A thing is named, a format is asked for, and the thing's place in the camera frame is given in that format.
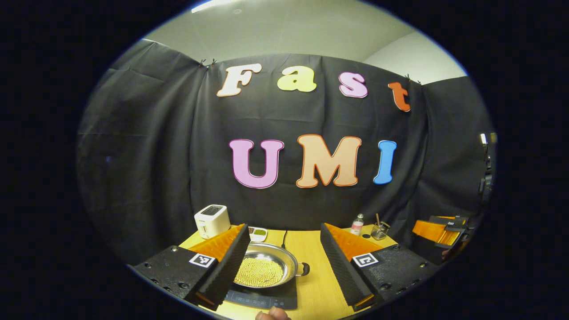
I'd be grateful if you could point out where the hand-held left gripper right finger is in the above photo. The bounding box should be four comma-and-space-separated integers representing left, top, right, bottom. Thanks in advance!
320, 223, 438, 312

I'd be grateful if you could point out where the black induction cooktop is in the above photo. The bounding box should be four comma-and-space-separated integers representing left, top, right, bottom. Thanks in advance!
224, 267, 298, 310

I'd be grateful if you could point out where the pile of soybeans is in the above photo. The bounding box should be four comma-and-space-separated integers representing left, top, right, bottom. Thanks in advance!
234, 258, 284, 287

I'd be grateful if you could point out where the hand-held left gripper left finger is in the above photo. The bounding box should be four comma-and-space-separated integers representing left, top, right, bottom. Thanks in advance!
133, 224, 251, 312

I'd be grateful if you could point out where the stainless steel pot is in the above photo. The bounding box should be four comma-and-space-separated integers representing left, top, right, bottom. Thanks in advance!
234, 242, 310, 288

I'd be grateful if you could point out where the black equipment stand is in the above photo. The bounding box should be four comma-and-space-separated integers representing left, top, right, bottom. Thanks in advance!
478, 132, 497, 205

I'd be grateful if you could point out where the metal wire basket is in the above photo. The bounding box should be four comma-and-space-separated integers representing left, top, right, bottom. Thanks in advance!
370, 221, 390, 240

